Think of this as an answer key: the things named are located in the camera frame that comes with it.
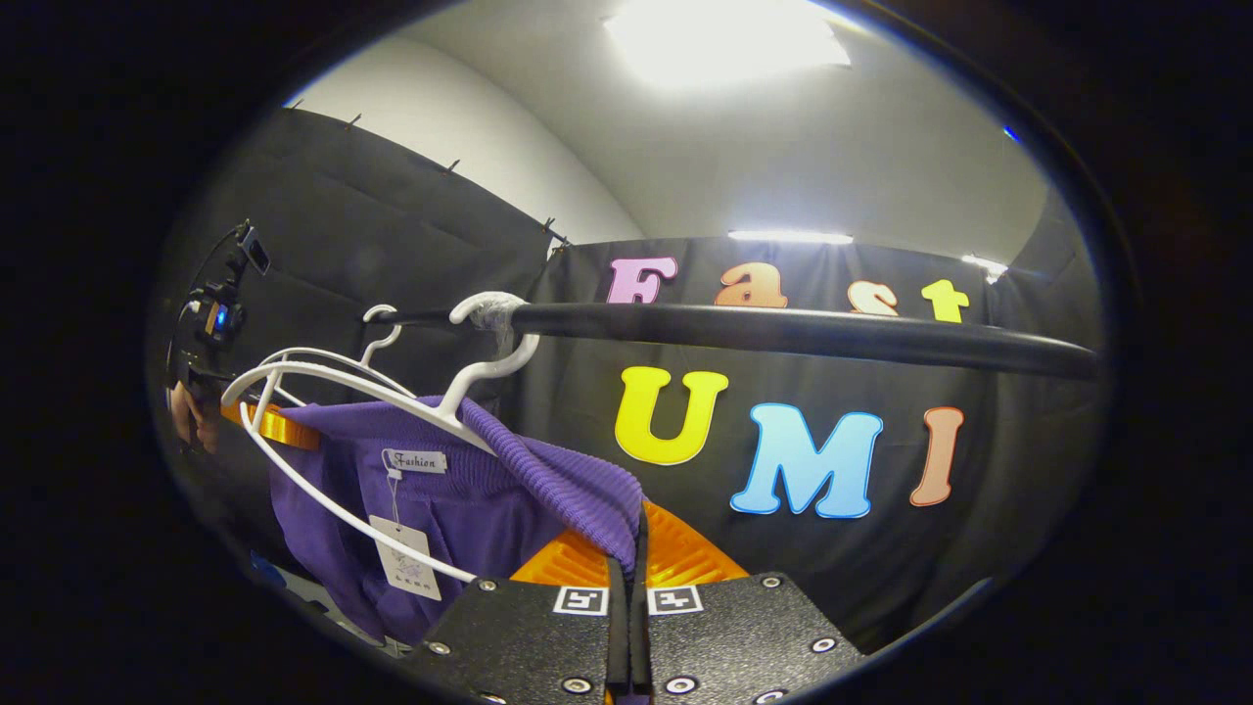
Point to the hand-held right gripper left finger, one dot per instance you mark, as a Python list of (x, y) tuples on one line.
[(529, 636)]

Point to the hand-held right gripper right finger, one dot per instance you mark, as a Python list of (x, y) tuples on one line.
[(734, 636)]

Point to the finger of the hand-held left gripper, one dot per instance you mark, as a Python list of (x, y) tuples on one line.
[(274, 426)]

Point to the purple knit cardigan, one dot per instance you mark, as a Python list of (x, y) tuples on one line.
[(489, 509)]

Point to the white empty plastic hanger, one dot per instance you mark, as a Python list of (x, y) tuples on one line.
[(384, 338)]

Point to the white plastic clothes hanger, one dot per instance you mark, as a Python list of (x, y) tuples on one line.
[(494, 370)]

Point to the black clothes rack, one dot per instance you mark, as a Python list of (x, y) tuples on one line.
[(783, 331)]

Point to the white paper garment tag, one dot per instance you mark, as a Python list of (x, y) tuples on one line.
[(406, 563)]

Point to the long ceiling light panel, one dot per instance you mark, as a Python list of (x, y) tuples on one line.
[(788, 237)]

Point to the small ceiling light panel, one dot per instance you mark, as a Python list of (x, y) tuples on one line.
[(984, 265)]

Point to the large square ceiling light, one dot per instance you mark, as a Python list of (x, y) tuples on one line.
[(724, 39)]

